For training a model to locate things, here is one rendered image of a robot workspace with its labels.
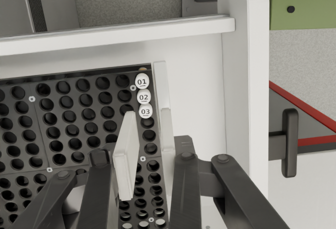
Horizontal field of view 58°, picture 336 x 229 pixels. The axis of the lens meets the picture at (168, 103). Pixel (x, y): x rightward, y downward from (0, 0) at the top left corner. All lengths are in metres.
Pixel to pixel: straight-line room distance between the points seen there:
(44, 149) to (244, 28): 0.22
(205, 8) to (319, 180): 0.79
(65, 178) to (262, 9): 0.19
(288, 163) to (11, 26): 0.50
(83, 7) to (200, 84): 0.89
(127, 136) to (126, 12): 1.00
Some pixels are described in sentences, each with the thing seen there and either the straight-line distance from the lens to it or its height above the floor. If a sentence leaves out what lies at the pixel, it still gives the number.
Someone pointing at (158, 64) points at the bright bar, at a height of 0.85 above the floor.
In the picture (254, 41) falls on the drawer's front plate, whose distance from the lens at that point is 0.26.
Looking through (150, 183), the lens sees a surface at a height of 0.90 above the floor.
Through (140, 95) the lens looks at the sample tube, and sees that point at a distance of 0.27.
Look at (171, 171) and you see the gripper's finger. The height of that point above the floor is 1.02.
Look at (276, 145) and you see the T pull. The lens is 0.32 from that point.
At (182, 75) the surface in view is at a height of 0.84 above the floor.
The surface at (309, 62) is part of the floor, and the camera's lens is 1.35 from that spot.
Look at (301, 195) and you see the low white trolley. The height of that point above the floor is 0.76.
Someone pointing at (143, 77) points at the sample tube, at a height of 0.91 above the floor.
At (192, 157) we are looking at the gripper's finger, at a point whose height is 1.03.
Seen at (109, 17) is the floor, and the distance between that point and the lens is 1.18.
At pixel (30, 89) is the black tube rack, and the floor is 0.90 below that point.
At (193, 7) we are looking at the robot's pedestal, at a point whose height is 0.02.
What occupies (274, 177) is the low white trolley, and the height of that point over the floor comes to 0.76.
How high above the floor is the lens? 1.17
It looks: 72 degrees down
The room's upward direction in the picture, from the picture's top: 169 degrees clockwise
